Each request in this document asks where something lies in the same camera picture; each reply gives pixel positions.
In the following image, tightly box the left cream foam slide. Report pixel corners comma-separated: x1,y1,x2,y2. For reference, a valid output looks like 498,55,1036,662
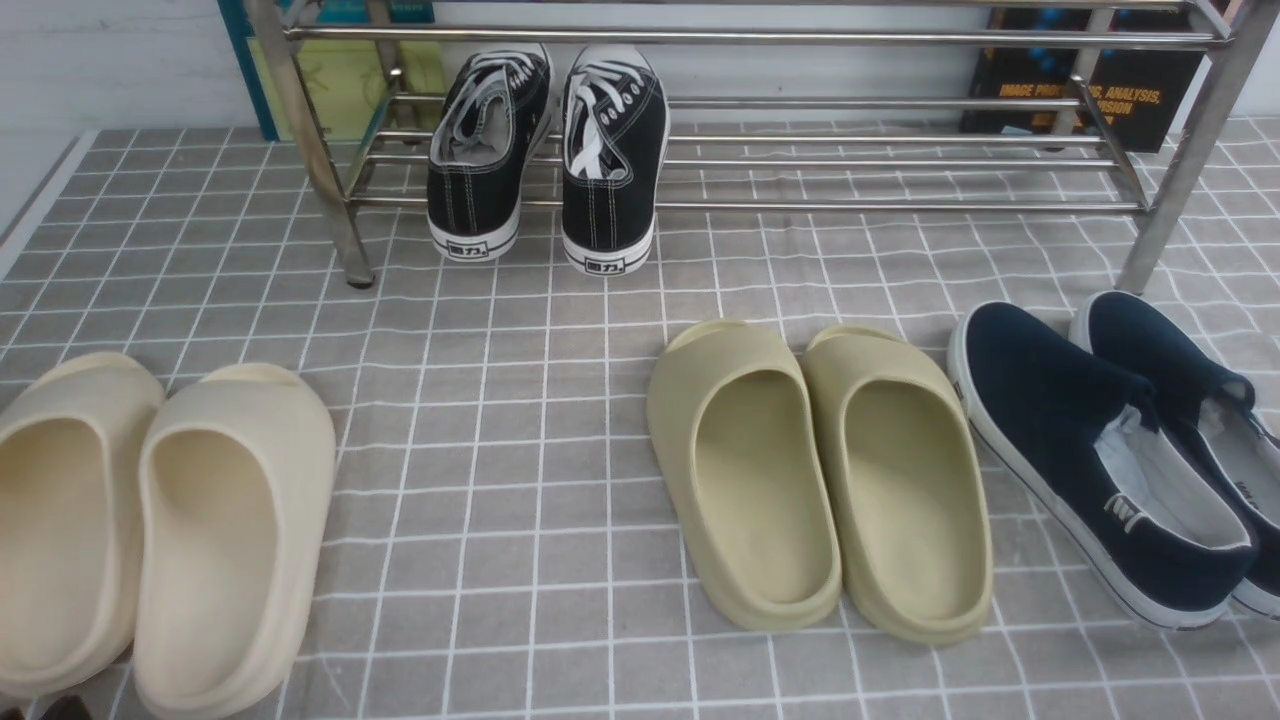
1,352,165,698

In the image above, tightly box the right cream foam slide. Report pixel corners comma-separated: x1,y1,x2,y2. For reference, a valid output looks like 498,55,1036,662
133,363,337,719

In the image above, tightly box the black image processing book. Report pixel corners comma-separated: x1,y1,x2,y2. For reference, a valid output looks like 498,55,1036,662
959,8,1204,152

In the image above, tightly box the left olive green slide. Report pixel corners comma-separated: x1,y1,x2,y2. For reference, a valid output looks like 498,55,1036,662
645,319,842,632

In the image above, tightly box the olive green slide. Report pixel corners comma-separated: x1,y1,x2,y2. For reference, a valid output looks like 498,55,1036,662
645,319,842,632
800,324,993,644

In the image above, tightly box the grey checked table cloth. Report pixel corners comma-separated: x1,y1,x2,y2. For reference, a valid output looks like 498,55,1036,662
3,129,1277,719

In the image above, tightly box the teal and yellow book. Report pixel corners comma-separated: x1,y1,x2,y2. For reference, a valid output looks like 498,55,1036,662
218,1,445,142

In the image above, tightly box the right black canvas sneaker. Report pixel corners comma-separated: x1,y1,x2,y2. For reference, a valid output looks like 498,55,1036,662
561,45,671,277

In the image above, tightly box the black canvas sneaker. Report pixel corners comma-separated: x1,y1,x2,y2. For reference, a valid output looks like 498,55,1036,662
561,45,671,277
425,44,554,263

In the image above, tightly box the silver metal shoe rack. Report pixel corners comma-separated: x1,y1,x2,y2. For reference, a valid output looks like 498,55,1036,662
244,1,1277,293

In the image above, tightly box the left black canvas sneaker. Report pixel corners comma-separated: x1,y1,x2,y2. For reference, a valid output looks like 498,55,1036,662
425,44,554,263

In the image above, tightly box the cream foam slide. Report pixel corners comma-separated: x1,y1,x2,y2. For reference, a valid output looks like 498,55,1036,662
133,363,337,719
1,352,165,698

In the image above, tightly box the right olive green slide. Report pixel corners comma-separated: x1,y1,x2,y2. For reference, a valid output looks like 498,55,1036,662
800,324,993,644

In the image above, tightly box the navy slip-on shoe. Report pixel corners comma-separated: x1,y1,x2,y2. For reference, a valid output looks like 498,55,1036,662
947,302,1257,632
1069,290,1279,620

